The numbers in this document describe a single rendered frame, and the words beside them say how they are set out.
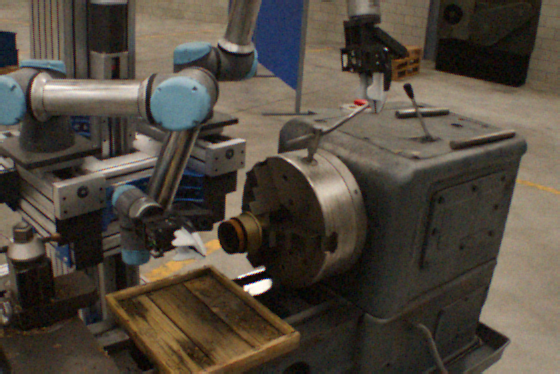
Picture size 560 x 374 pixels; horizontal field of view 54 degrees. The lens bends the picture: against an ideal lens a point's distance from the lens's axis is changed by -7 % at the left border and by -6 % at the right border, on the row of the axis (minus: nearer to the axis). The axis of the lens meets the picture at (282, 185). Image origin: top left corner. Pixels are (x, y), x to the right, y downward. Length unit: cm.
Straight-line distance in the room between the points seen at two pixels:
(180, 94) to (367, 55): 41
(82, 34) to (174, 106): 60
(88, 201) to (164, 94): 40
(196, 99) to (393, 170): 46
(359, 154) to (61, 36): 91
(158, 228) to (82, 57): 72
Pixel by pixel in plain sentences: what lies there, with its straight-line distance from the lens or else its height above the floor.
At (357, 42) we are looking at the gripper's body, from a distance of 128.
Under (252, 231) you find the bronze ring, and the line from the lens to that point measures 125.
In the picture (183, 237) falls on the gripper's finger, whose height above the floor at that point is 110.
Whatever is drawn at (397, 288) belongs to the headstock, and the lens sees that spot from 140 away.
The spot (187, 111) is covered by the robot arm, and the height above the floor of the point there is 134.
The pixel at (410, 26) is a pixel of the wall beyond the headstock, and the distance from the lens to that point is 1208.
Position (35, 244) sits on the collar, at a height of 114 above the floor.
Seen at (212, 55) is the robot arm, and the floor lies 136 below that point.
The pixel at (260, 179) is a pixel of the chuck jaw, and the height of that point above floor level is 118.
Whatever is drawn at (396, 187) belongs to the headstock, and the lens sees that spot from 128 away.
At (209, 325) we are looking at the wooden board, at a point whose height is 89.
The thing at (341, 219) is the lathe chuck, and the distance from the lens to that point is 126.
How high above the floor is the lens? 166
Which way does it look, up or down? 22 degrees down
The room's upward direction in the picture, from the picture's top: 4 degrees clockwise
